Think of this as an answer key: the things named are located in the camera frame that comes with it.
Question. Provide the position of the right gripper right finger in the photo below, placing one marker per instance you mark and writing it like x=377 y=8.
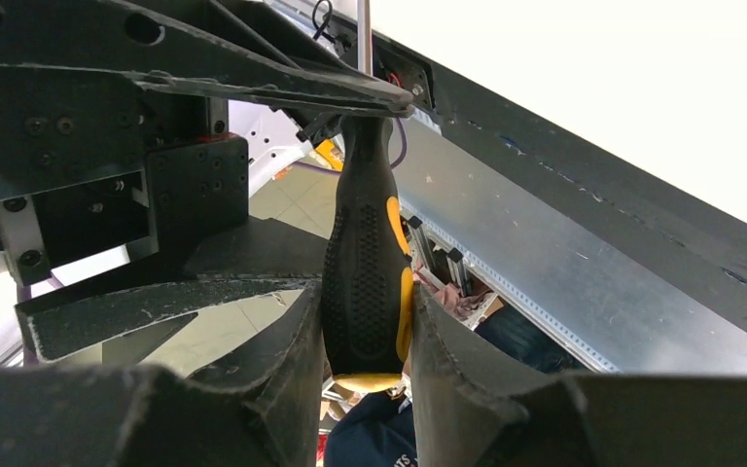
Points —
x=475 y=406

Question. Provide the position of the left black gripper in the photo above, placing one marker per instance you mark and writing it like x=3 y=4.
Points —
x=90 y=161

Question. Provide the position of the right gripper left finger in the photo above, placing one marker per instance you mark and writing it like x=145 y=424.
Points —
x=256 y=406

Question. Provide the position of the black yellow screwdriver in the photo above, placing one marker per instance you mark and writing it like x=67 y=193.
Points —
x=367 y=284

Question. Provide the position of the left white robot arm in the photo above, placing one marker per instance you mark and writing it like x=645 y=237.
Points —
x=275 y=138

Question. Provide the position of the aluminium front rail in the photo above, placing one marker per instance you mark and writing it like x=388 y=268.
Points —
x=610 y=312

